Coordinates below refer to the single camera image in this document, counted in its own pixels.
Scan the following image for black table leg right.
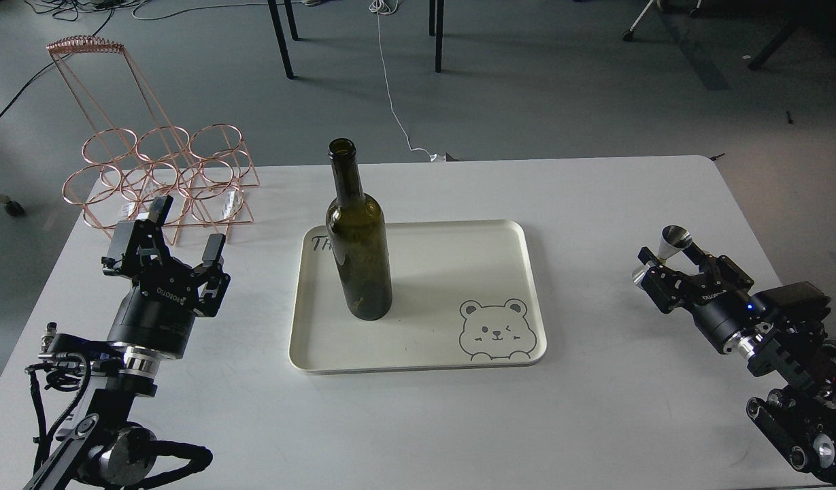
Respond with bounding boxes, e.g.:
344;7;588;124
428;0;446;74

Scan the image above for black floor cable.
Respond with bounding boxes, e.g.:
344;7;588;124
0;0;269;130

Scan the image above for black table leg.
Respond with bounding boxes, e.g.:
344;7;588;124
428;0;446;74
267;1;299;80

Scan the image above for steel double jigger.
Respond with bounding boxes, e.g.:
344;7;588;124
632;225;692;289

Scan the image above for caster wheel at left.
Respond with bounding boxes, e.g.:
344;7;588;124
0;193;25;217

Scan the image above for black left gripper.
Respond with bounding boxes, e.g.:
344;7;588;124
101;195;231;359

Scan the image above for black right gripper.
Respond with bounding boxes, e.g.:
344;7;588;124
638;243;757;355

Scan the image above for white floor cable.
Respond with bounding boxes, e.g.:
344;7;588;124
369;0;447;163

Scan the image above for dark green wine bottle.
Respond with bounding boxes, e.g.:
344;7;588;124
325;137;392;321

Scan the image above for black table leg left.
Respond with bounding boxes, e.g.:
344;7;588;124
267;1;299;80

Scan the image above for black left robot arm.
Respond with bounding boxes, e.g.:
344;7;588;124
26;195;231;489

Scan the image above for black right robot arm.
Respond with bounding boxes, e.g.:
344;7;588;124
633;242;836;486

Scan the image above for cream bear serving tray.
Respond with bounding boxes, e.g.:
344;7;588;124
289;220;546;374

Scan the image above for copper wire wine rack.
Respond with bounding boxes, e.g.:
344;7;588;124
46;36;261;244

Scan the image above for chair base with caster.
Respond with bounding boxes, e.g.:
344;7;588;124
620;1;705;42

